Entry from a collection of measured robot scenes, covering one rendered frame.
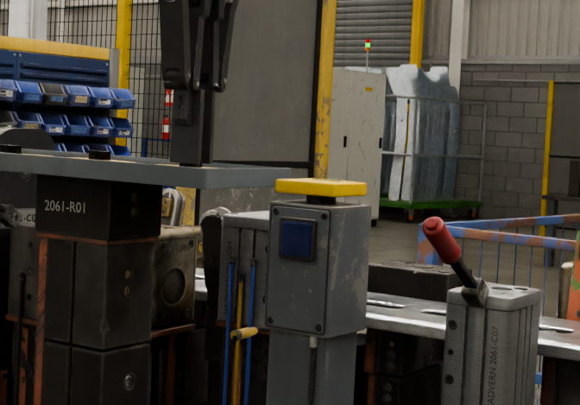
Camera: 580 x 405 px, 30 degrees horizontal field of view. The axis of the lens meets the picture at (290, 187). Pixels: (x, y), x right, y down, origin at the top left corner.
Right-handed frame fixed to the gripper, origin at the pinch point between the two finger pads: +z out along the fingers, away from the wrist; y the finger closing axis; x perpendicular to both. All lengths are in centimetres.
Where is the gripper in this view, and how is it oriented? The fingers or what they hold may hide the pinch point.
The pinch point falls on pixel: (192, 126)
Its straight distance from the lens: 103.7
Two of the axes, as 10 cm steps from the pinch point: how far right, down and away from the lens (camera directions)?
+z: -0.5, 10.0, 0.5
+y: 3.8, -0.3, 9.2
